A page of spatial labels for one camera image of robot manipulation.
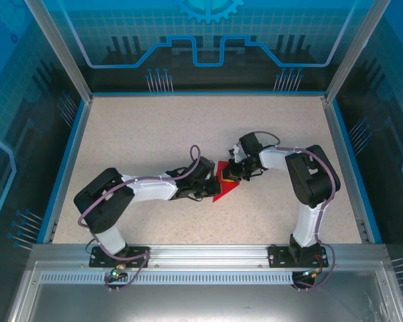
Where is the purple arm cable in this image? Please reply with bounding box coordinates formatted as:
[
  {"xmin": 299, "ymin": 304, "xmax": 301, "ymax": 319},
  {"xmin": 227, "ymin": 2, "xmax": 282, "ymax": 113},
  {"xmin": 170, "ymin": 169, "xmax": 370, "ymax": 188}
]
[
  {"xmin": 255, "ymin": 130, "xmax": 337, "ymax": 291},
  {"xmin": 77, "ymin": 144, "xmax": 202, "ymax": 291}
]

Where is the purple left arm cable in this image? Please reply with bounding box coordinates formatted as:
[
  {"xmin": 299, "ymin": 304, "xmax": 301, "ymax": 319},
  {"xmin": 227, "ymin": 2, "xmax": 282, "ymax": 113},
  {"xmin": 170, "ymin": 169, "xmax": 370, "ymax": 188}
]
[{"xmin": 77, "ymin": 144, "xmax": 202, "ymax": 291}]

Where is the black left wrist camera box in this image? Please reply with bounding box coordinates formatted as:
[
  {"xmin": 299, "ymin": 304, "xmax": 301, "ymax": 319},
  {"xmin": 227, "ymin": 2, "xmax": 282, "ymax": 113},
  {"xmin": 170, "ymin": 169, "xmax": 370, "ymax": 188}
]
[{"xmin": 187, "ymin": 156, "xmax": 213, "ymax": 180}]

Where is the cable connector with green light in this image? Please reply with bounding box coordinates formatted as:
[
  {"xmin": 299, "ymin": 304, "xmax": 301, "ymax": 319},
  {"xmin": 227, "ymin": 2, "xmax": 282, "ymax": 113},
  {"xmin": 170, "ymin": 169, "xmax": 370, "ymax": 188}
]
[
  {"xmin": 109, "ymin": 264, "xmax": 128, "ymax": 280},
  {"xmin": 300, "ymin": 266, "xmax": 325, "ymax": 279}
]

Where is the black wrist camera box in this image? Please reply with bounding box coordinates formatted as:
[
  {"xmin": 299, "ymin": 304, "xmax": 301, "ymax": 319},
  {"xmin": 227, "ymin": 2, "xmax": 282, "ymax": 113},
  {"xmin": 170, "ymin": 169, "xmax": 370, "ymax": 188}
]
[
  {"xmin": 187, "ymin": 156, "xmax": 213, "ymax": 180},
  {"xmin": 238, "ymin": 132, "xmax": 265, "ymax": 157}
]

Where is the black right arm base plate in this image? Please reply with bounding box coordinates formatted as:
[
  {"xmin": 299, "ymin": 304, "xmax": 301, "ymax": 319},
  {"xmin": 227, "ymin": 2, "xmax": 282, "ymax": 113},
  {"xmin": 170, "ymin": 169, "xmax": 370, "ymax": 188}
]
[{"xmin": 267, "ymin": 244, "xmax": 330, "ymax": 268}]

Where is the aluminium frame post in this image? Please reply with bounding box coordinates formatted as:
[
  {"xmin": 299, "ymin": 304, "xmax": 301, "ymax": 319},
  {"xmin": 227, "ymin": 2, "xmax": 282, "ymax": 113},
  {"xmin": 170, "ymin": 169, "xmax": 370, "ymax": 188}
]
[
  {"xmin": 24, "ymin": 0, "xmax": 95, "ymax": 105},
  {"xmin": 322, "ymin": 0, "xmax": 392, "ymax": 105}
]

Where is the blue table edge strip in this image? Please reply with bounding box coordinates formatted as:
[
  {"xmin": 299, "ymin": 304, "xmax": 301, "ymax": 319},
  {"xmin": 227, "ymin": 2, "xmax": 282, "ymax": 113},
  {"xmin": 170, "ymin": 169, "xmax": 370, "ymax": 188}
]
[{"xmin": 36, "ymin": 99, "xmax": 94, "ymax": 245}]

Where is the red cloth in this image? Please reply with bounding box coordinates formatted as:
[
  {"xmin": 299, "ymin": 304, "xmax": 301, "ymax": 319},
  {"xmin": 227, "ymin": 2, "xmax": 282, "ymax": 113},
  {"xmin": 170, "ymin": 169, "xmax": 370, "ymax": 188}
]
[{"xmin": 212, "ymin": 160, "xmax": 240, "ymax": 204}]

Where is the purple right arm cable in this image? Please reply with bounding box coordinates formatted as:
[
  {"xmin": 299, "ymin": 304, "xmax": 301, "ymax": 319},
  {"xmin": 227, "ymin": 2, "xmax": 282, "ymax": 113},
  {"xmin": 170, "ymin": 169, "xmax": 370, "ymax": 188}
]
[{"xmin": 255, "ymin": 130, "xmax": 337, "ymax": 291}]

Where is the aluminium mounting rail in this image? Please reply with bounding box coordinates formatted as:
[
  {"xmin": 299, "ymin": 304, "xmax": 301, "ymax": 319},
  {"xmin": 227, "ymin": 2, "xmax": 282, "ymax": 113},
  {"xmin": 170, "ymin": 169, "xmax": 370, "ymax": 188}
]
[{"xmin": 30, "ymin": 244, "xmax": 389, "ymax": 269}]

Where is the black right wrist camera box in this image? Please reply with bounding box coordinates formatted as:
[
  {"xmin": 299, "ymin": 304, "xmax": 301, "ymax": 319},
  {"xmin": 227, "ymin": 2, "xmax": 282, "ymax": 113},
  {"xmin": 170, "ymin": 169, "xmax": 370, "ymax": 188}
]
[{"xmin": 238, "ymin": 132, "xmax": 265, "ymax": 157}]

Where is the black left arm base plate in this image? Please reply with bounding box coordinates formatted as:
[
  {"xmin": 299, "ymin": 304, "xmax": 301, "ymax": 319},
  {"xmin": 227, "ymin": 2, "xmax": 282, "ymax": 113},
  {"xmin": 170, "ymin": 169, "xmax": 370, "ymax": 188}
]
[{"xmin": 89, "ymin": 246, "xmax": 152, "ymax": 268}]

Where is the grey metal tray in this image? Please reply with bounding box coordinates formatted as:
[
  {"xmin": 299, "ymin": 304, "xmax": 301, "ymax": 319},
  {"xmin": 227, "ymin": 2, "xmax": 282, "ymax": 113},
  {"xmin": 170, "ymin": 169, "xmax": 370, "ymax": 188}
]
[{"xmin": 6, "ymin": 261, "xmax": 403, "ymax": 322}]

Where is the slotted grey cable duct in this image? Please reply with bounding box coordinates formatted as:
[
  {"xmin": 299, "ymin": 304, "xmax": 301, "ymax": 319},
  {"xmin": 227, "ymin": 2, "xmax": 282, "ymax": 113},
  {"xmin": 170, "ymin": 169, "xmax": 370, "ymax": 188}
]
[{"xmin": 39, "ymin": 272, "xmax": 303, "ymax": 286}]

